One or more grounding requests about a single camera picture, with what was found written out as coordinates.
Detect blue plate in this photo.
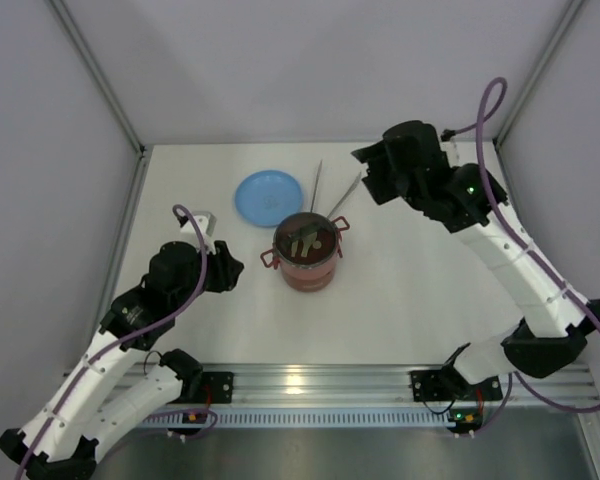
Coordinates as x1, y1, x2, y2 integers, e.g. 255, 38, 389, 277
234, 170, 304, 228

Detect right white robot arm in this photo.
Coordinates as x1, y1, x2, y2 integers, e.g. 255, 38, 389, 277
352, 120, 600, 389

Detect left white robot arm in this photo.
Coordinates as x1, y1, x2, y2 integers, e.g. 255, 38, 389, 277
0, 205, 244, 479

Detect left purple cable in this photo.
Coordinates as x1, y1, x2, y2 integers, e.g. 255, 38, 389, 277
17, 203, 219, 480

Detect grey lid with handle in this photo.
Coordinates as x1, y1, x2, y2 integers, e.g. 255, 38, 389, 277
260, 212, 351, 269

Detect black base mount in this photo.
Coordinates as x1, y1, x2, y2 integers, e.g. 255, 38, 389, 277
409, 368, 504, 403
176, 371, 234, 405

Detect perforated cable duct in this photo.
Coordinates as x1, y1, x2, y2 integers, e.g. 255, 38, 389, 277
139, 407, 486, 430

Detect long metal tongs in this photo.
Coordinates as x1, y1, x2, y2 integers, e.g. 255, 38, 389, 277
307, 160, 362, 218

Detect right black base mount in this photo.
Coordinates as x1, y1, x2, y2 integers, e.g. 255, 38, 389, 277
409, 368, 504, 403

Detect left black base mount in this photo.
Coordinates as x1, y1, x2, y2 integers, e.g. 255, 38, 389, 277
176, 371, 234, 405

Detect red lid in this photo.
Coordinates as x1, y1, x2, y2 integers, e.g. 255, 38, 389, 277
274, 212, 337, 267

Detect aluminium front rail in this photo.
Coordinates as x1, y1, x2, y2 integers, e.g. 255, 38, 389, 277
204, 364, 600, 408

